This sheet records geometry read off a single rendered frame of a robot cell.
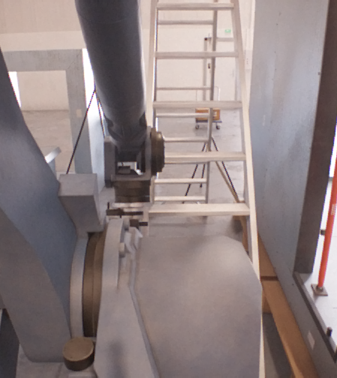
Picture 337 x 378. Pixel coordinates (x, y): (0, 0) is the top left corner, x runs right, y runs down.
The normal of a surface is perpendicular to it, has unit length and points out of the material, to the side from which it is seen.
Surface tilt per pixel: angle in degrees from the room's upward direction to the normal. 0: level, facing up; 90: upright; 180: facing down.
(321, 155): 90
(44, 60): 90
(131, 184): 68
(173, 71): 90
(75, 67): 90
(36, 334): 101
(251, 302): 16
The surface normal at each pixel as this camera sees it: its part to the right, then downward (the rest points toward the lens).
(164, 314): 0.00, -0.81
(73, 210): 0.04, 0.72
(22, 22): -0.04, 0.35
